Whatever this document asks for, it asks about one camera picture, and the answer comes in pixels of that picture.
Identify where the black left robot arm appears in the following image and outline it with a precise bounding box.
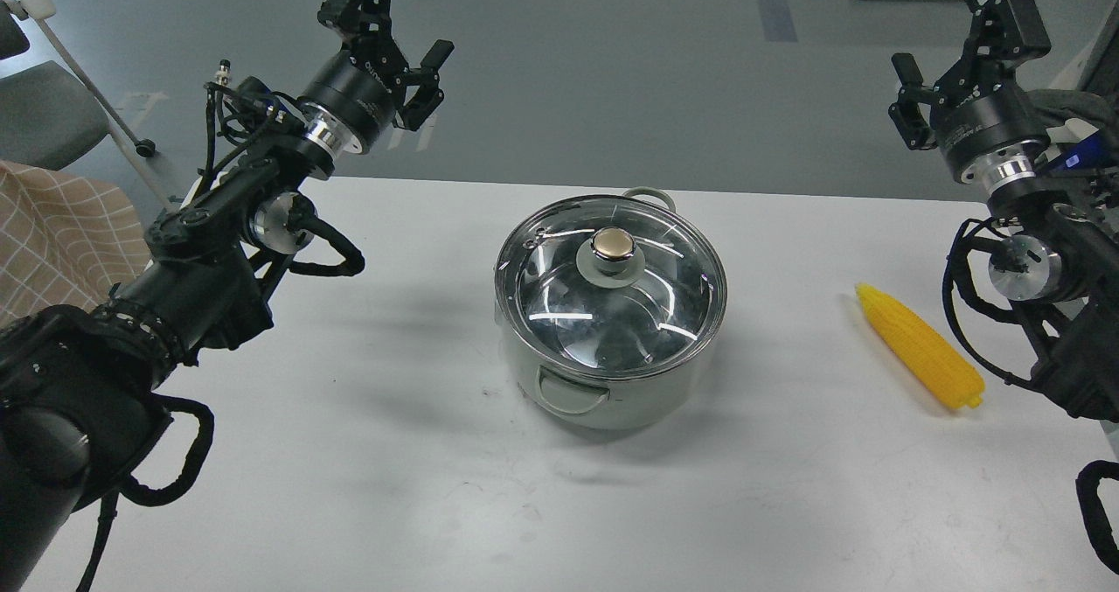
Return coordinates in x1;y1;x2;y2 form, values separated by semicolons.
2;0;453;591

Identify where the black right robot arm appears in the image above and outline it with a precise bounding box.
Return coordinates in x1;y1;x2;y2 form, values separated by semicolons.
888;0;1116;423

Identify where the pale green steel pot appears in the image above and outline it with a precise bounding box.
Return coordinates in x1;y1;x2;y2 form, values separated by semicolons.
493;188;727;431

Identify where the glass pot lid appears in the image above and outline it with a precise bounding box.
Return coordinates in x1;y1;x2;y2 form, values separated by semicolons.
493;188;727;380

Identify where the yellow corn cob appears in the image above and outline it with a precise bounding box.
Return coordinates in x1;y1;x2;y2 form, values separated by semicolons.
855;282;984;410

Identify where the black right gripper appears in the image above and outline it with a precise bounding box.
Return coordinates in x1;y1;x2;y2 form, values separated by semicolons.
888;0;1052;185

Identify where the beige checkered cloth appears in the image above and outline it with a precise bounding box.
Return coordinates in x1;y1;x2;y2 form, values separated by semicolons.
1;161;150;325

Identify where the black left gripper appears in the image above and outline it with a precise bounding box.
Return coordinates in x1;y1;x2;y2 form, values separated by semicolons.
300;0;455;154

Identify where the grey office chair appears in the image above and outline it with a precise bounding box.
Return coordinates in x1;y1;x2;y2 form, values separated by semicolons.
1;0;156;170

